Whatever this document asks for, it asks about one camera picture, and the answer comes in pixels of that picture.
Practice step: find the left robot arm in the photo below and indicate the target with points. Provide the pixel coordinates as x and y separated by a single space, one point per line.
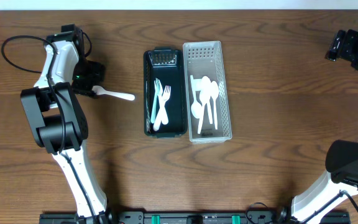
57 121

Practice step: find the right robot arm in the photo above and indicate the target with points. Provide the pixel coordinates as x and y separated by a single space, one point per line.
339 181

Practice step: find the white plastic fork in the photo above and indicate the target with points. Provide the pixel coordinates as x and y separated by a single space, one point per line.
163 97
156 125

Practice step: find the thin white spoon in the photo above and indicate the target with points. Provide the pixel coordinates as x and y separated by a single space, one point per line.
204 98
205 81
195 106
214 95

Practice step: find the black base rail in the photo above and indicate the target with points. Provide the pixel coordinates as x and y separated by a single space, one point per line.
254 216

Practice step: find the thick white plastic spoon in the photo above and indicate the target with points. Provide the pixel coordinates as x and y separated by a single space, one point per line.
99 90

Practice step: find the white label in basket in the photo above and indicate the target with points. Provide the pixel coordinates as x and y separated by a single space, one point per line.
197 84

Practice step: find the mint green plastic fork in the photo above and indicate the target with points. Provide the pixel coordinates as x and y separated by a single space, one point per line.
154 106

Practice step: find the clear white plastic basket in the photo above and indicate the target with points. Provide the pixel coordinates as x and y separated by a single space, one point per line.
206 59

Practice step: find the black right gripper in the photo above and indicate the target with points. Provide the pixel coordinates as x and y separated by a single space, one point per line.
334 48

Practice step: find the dark green plastic basket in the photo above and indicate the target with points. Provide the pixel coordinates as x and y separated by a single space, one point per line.
165 64

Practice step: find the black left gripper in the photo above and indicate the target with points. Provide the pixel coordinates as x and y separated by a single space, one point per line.
87 88

